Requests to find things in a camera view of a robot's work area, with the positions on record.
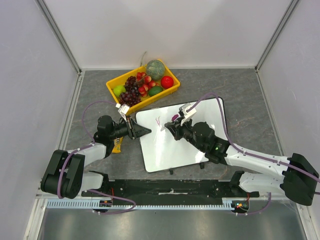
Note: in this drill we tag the green avocado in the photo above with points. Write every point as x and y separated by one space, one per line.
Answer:
155 90

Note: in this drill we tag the yellow plastic tray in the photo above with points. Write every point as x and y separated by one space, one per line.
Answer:
120 80

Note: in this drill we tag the yellow candy packet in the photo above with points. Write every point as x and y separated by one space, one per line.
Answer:
117 145

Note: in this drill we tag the white marker with pink cap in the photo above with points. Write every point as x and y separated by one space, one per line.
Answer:
174 117

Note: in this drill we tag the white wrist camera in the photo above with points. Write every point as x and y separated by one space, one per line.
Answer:
187 111
122 110

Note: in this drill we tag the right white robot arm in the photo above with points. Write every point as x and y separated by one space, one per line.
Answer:
292 176

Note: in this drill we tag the left aluminium frame post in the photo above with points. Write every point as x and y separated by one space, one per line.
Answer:
58 34

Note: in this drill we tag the dark purple grape bunch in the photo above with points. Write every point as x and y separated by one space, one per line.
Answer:
131 95

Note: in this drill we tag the green netted melon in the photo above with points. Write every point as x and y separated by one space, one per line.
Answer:
155 69

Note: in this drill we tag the white slotted cable duct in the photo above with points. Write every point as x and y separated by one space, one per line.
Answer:
105 204

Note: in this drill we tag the white whiteboard black frame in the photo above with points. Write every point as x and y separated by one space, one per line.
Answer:
159 148

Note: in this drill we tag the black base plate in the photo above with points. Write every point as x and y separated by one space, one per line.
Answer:
171 191

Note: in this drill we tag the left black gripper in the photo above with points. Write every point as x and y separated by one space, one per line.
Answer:
135 130

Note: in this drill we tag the red apple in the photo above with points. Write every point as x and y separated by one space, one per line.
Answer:
167 82

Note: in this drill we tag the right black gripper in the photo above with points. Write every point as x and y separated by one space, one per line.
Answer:
178 130

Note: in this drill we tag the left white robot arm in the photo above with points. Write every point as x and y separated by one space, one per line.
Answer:
64 175

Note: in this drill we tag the red peach slices cluster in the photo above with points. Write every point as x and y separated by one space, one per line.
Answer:
144 83

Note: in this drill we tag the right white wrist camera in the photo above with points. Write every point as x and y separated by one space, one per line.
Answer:
187 111

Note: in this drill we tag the green lime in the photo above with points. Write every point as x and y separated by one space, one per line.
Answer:
119 90

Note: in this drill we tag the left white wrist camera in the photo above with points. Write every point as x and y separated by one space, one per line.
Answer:
122 110

